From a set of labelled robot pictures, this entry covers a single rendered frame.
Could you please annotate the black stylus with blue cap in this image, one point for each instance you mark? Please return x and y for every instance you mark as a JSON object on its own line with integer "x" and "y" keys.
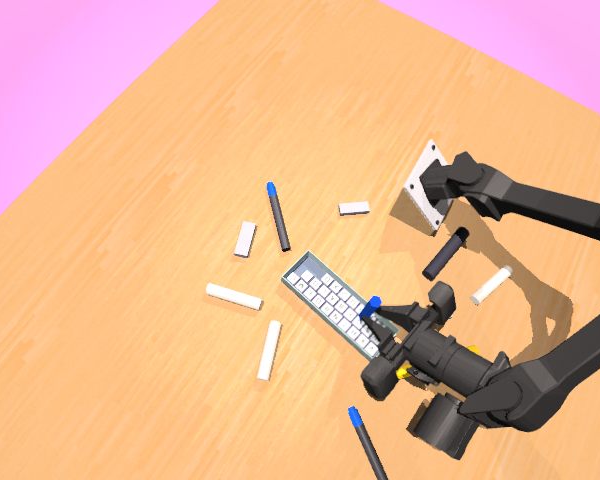
{"x": 282, "y": 234}
{"x": 368, "y": 446}

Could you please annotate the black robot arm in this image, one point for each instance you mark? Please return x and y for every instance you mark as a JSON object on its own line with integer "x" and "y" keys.
{"x": 527, "y": 395}

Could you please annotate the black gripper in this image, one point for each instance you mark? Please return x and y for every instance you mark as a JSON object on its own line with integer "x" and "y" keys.
{"x": 424, "y": 347}

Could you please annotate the white keyboard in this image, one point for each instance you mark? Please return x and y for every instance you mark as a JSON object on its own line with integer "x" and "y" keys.
{"x": 335, "y": 301}

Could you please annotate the yellow cylinder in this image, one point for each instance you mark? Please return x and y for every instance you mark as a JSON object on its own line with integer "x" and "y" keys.
{"x": 402, "y": 373}

